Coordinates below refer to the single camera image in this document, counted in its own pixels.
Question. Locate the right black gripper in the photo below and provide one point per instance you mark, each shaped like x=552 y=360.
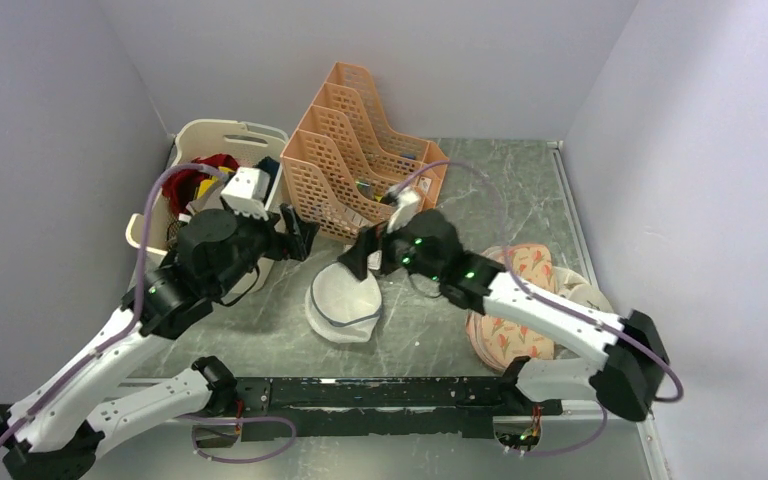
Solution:
x=369 y=237

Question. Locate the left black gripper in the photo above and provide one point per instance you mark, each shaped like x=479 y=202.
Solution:
x=302 y=233

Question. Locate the white mesh laundry bag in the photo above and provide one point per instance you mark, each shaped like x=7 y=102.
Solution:
x=342 y=309

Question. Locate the floral laundry bag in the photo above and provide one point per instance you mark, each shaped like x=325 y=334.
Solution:
x=498 y=342

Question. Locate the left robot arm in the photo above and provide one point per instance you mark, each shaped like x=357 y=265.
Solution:
x=65 y=426

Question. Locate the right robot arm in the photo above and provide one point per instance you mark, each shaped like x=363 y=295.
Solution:
x=620 y=361

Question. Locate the cream laundry basket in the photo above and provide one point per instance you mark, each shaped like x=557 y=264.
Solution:
x=246 y=142

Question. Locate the yellow bra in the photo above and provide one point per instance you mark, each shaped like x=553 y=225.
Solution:
x=206 y=186

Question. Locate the dark garment in basket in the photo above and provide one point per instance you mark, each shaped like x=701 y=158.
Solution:
x=271 y=167

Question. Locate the orange file organizer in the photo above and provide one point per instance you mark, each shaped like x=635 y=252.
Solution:
x=343 y=156

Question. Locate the red lace garment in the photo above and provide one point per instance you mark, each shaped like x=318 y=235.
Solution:
x=181 y=188

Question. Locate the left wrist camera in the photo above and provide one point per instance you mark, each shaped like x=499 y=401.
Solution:
x=246 y=192

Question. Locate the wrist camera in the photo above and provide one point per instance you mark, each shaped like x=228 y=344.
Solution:
x=407 y=202
x=246 y=192

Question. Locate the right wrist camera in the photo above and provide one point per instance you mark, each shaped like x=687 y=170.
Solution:
x=407 y=202

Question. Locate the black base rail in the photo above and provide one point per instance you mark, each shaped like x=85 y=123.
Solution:
x=344 y=407

